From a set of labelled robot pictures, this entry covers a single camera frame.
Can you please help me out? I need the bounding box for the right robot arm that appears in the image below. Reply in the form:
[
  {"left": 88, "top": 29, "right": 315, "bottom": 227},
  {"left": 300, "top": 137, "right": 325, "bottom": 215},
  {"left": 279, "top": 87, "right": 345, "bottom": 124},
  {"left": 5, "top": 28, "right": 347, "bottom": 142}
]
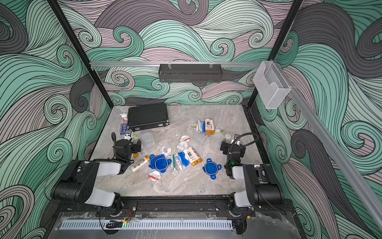
[{"left": 220, "top": 142, "right": 285, "bottom": 208}]

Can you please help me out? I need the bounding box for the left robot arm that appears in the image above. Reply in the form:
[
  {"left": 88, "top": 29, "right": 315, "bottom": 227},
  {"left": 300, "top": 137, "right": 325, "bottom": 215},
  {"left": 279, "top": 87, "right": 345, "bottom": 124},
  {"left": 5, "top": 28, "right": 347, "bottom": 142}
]
[{"left": 50, "top": 139, "right": 142, "bottom": 207}]

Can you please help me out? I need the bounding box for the white tube orange cap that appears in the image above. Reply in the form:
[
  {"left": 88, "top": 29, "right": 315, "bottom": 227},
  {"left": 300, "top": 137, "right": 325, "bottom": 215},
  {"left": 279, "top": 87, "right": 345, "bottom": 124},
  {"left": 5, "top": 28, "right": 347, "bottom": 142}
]
[
  {"left": 183, "top": 148, "right": 198, "bottom": 166},
  {"left": 131, "top": 155, "right": 150, "bottom": 172},
  {"left": 189, "top": 146, "right": 203, "bottom": 163}
]

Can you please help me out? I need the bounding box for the blue playing card box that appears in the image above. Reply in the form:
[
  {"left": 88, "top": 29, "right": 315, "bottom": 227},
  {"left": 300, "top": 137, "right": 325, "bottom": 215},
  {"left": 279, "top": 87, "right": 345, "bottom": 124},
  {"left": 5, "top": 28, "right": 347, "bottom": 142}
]
[{"left": 120, "top": 124, "right": 128, "bottom": 135}]

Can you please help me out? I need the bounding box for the clear round plastic cap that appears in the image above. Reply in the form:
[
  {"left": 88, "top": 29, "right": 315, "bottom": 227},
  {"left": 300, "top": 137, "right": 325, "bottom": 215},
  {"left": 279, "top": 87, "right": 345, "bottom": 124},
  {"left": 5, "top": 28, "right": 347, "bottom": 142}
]
[{"left": 161, "top": 146, "right": 172, "bottom": 154}]

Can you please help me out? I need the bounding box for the white pink small bottle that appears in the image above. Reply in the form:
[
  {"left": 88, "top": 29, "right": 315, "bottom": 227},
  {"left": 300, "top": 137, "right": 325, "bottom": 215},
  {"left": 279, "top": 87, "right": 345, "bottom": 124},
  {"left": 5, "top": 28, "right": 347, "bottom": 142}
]
[{"left": 120, "top": 113, "right": 128, "bottom": 125}]

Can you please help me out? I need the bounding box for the black ribbed case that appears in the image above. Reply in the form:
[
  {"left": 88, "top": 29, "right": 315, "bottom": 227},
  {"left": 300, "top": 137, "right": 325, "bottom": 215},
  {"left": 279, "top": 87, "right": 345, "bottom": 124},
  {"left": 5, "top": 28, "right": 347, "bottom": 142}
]
[{"left": 128, "top": 103, "right": 170, "bottom": 131}]

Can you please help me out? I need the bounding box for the round red white packet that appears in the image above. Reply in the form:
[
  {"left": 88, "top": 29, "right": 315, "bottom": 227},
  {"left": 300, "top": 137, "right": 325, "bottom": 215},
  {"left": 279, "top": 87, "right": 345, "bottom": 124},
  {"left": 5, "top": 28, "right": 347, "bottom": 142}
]
[{"left": 149, "top": 170, "right": 162, "bottom": 183}]

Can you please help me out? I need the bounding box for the blue toothbrush packet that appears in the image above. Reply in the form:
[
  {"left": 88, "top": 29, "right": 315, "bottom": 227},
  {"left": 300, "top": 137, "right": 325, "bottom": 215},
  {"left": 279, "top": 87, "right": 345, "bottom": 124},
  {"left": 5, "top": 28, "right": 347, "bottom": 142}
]
[{"left": 178, "top": 151, "right": 190, "bottom": 167}]

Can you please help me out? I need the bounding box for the crumpled clear wrapper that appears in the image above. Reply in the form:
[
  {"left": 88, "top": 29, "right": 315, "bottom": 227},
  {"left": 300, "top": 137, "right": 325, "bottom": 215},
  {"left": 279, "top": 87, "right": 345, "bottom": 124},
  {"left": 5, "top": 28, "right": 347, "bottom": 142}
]
[{"left": 177, "top": 141, "right": 189, "bottom": 151}]

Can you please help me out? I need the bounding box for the green toothpaste packet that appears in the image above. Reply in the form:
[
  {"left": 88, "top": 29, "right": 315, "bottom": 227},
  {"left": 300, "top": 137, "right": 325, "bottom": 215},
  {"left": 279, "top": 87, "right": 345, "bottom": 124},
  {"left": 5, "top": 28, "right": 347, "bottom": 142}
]
[{"left": 169, "top": 154, "right": 183, "bottom": 175}]

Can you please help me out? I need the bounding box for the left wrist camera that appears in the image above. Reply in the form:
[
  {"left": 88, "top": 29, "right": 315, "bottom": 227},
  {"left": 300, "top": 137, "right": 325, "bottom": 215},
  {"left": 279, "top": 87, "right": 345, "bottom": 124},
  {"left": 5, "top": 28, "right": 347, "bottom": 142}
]
[{"left": 124, "top": 134, "right": 132, "bottom": 141}]

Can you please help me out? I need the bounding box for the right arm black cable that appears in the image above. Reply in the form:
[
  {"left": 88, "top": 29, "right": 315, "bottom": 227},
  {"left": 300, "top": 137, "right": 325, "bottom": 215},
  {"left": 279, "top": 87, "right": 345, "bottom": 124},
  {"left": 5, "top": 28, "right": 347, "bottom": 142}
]
[{"left": 229, "top": 132, "right": 262, "bottom": 153}]

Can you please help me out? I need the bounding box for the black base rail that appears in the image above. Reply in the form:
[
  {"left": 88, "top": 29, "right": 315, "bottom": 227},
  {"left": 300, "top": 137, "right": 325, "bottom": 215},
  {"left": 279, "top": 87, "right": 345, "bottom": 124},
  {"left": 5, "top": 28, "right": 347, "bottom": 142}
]
[{"left": 54, "top": 195, "right": 295, "bottom": 218}]

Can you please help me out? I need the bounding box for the clear acrylic wall holder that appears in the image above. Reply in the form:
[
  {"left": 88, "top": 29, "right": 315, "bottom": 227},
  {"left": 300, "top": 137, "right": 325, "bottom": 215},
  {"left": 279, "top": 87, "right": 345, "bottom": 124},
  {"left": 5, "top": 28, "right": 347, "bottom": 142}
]
[{"left": 253, "top": 61, "right": 290, "bottom": 110}]

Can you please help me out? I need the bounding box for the black wall shelf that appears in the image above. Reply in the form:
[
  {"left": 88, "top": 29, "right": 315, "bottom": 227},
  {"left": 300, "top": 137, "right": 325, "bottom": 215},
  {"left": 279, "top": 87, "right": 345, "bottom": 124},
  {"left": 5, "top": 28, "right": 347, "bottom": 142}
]
[{"left": 158, "top": 64, "right": 223, "bottom": 83}]

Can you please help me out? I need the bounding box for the aluminium wall rail back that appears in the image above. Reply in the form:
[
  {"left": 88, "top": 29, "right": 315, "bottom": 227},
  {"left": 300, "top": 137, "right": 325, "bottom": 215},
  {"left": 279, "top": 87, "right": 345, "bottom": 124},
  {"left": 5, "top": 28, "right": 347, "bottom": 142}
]
[{"left": 90, "top": 61, "right": 261, "bottom": 68}]

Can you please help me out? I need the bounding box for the aluminium wall rail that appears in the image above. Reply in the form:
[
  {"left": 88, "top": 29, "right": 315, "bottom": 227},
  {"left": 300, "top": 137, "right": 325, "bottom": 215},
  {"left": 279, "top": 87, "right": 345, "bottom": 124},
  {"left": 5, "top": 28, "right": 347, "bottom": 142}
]
[
  {"left": 90, "top": 61, "right": 261, "bottom": 68},
  {"left": 273, "top": 61, "right": 382, "bottom": 229}
]

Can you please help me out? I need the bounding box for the white perforated cable duct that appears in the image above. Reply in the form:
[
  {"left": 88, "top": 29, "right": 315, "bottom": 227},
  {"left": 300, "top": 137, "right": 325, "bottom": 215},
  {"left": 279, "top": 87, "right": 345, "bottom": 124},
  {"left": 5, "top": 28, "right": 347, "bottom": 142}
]
[{"left": 59, "top": 219, "right": 233, "bottom": 231}]

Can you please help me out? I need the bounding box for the aluminium wall rail right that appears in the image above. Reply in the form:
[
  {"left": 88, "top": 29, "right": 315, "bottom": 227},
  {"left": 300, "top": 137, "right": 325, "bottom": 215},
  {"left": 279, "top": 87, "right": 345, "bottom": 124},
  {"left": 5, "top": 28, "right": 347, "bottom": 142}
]
[{"left": 273, "top": 61, "right": 382, "bottom": 229}]

